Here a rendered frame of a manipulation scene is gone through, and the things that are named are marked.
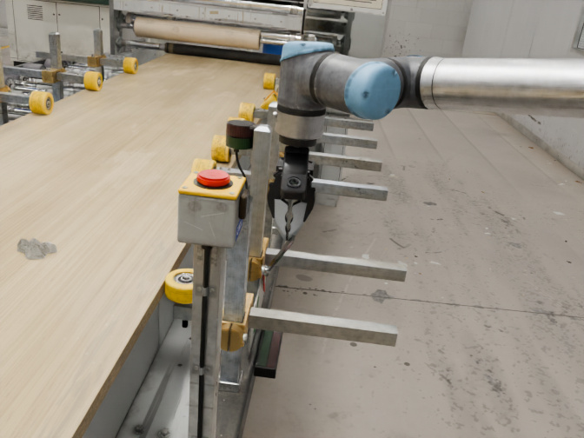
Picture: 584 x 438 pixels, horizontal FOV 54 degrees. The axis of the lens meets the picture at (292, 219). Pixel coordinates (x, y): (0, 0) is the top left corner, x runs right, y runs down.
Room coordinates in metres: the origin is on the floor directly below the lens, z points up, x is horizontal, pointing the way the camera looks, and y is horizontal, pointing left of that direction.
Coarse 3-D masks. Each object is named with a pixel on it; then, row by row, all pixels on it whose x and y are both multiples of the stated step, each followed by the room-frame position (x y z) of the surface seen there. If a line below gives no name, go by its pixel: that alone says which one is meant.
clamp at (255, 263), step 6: (264, 240) 1.23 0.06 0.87; (264, 246) 1.20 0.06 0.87; (264, 252) 1.17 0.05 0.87; (252, 258) 1.13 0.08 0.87; (258, 258) 1.14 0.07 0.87; (264, 258) 1.17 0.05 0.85; (252, 264) 1.11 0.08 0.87; (258, 264) 1.12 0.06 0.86; (264, 264) 1.18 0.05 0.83; (252, 270) 1.11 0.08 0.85; (258, 270) 1.11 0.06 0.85; (252, 276) 1.11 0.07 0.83; (258, 276) 1.11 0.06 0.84
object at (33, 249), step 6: (24, 240) 1.03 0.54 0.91; (30, 240) 1.03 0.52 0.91; (36, 240) 1.02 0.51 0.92; (18, 246) 1.01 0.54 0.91; (24, 246) 1.01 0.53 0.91; (30, 246) 1.01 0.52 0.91; (36, 246) 0.99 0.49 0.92; (42, 246) 1.02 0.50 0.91; (48, 246) 1.02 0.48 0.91; (54, 246) 1.02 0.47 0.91; (24, 252) 0.99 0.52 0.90; (30, 252) 0.99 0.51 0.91; (36, 252) 0.98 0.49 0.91; (42, 252) 0.99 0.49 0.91; (48, 252) 1.00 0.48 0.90; (54, 252) 1.01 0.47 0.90; (30, 258) 0.97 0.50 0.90; (36, 258) 0.97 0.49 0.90
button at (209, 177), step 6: (198, 174) 0.65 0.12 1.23; (204, 174) 0.65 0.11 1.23; (210, 174) 0.65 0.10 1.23; (216, 174) 0.65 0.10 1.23; (222, 174) 0.65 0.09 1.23; (228, 174) 0.66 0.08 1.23; (198, 180) 0.64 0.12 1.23; (204, 180) 0.63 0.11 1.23; (210, 180) 0.63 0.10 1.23; (216, 180) 0.63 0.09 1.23; (222, 180) 0.64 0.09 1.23; (228, 180) 0.64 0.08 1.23; (210, 186) 0.63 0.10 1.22; (216, 186) 0.63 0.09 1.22
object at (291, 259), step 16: (272, 256) 1.18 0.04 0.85; (288, 256) 1.18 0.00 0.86; (304, 256) 1.19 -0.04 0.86; (320, 256) 1.20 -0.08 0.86; (336, 256) 1.20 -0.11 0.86; (336, 272) 1.18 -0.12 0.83; (352, 272) 1.18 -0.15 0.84; (368, 272) 1.17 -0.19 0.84; (384, 272) 1.17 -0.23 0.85; (400, 272) 1.17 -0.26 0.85
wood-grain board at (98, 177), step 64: (192, 64) 3.46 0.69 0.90; (0, 128) 1.80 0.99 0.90; (64, 128) 1.88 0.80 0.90; (128, 128) 1.96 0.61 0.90; (192, 128) 2.05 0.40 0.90; (0, 192) 1.28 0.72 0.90; (64, 192) 1.32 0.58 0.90; (128, 192) 1.37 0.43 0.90; (0, 256) 0.97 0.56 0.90; (64, 256) 1.00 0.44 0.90; (128, 256) 1.03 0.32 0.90; (0, 320) 0.77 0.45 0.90; (64, 320) 0.79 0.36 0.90; (128, 320) 0.81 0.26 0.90; (0, 384) 0.62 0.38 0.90; (64, 384) 0.63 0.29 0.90
